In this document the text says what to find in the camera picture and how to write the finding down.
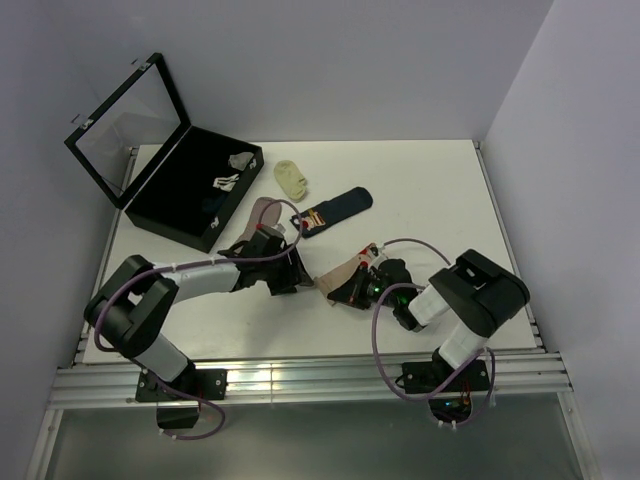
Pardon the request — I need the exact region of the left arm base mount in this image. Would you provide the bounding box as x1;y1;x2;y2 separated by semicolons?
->
134;369;227;441

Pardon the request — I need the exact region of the beige red reindeer sock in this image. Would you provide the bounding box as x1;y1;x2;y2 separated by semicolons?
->
313;252;362;306

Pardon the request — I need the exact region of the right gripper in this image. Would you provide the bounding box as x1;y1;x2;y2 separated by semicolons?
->
329;265;398;310

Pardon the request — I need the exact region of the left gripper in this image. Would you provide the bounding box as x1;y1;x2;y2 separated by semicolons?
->
259;243;313;296

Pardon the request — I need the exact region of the navy christmas sock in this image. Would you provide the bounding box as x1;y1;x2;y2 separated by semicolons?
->
289;187;373;239

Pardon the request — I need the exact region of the black display box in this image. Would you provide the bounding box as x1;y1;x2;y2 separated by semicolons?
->
64;53;264;252

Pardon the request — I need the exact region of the taupe sock red striped cuff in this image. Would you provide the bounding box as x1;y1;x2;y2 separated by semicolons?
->
231;197;283;250

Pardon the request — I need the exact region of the aluminium front rail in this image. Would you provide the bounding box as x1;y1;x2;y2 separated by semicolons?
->
47;351;573;410

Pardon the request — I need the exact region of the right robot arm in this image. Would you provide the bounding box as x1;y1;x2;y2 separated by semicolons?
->
315;244;530;390

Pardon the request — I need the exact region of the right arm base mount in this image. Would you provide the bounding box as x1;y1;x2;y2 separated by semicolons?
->
395;360;495;427

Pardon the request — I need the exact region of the dark blue sock in box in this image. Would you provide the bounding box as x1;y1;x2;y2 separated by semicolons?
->
201;195;227;215

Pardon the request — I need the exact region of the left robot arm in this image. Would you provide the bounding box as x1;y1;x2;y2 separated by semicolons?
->
84;225;313;399

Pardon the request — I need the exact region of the white patterned sock in box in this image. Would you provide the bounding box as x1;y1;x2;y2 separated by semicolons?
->
213;174;240;192

